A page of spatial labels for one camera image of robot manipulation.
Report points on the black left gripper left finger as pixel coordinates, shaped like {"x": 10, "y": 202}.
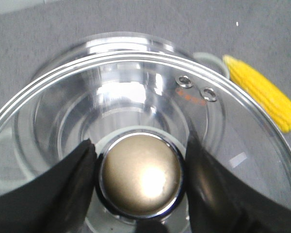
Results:
{"x": 56, "y": 201}

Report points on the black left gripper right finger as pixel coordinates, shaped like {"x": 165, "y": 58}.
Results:
{"x": 219, "y": 202}

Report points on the yellow plastic corn cob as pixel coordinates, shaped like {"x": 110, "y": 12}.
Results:
{"x": 276, "y": 104}

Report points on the glass pot lid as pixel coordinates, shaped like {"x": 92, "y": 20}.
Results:
{"x": 140, "y": 175}

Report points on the pale green electric cooking pot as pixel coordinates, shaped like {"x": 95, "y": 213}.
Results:
{"x": 103, "y": 86}

